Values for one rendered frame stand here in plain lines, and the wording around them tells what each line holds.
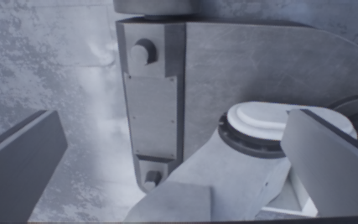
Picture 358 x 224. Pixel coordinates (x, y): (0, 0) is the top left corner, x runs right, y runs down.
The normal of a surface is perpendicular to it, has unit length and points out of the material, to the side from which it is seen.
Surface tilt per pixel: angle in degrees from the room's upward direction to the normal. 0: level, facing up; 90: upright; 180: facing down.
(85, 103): 0
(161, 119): 0
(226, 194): 90
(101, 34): 0
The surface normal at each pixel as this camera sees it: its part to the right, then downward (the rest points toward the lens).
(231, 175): 0.01, -0.87
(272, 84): -0.18, 0.48
